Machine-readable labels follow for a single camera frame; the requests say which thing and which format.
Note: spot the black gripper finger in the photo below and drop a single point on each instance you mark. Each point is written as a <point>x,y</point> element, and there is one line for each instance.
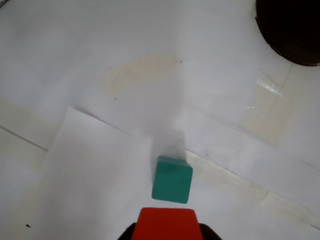
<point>127,233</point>
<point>210,233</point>

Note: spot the black round dome base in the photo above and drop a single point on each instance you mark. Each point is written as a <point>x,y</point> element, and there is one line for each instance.
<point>292,27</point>

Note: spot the teal blue cube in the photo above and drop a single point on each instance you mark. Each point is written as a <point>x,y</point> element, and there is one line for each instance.
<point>172,182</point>

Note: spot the white paper sheet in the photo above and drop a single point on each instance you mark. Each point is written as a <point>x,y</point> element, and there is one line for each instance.
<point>87,175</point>

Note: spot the beige masking tape strip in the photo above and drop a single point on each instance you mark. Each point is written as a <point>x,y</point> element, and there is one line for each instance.
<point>137,72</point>
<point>225,180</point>
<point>265,112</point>

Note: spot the red cube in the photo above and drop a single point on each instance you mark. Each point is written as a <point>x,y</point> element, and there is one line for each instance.
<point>166,225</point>

